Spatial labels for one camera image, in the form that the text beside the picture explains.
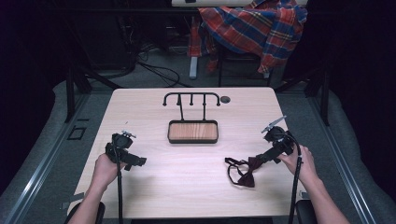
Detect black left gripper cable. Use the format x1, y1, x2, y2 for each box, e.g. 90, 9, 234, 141
112, 136, 124, 224

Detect black floor cables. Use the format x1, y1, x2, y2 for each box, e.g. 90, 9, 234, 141
134, 43, 194, 89

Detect dark red bow tie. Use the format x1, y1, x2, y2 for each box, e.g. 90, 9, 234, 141
224, 156, 266, 189

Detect red blue plaid shirt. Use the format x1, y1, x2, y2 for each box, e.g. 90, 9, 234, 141
187, 0, 309, 75

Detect white desk leg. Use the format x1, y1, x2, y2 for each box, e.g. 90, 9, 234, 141
189, 55, 199, 80

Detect white desk top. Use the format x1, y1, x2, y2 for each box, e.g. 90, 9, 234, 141
170, 0, 309, 8

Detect black hook rack wooden tray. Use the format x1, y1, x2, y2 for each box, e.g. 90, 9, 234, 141
162, 91, 221, 145

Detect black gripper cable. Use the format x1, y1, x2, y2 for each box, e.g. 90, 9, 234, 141
112, 136, 124, 224
287, 132, 304, 224

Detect person's left hand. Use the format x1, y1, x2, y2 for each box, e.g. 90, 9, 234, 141
92, 152, 129, 189

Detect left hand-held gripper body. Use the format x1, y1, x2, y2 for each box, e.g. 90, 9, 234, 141
105, 130, 138, 165

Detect black metal stand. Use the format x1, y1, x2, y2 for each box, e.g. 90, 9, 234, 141
64, 60, 123, 123
274, 66, 332, 127

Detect black chair frame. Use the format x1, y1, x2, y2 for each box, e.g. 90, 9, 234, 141
217, 46, 273, 89

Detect metal floor rail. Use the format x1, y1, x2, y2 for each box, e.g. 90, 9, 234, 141
2, 92, 92, 224
306, 92, 379, 224

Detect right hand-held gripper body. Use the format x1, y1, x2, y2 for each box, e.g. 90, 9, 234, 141
261, 115, 295, 158

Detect person's right hand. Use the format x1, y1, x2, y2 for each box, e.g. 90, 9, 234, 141
276, 144, 319, 185

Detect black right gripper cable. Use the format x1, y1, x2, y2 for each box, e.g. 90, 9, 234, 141
287, 132, 304, 224

